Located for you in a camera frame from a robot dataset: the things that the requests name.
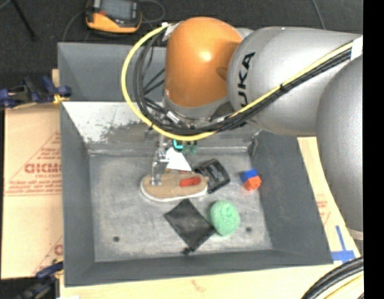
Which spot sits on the black flat cloth pouch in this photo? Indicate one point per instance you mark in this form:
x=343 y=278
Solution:
x=189 y=223

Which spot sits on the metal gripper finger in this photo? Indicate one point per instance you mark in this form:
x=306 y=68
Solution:
x=157 y=173

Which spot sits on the green sponge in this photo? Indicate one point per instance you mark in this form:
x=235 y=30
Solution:
x=225 y=218

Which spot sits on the grey metal bin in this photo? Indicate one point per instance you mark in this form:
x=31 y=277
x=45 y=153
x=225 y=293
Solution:
x=123 y=198

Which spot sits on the brown cardboard board red print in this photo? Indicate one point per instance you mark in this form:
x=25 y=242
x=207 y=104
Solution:
x=30 y=198

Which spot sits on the blue and orange block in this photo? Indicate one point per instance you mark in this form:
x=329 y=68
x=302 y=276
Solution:
x=251 y=180

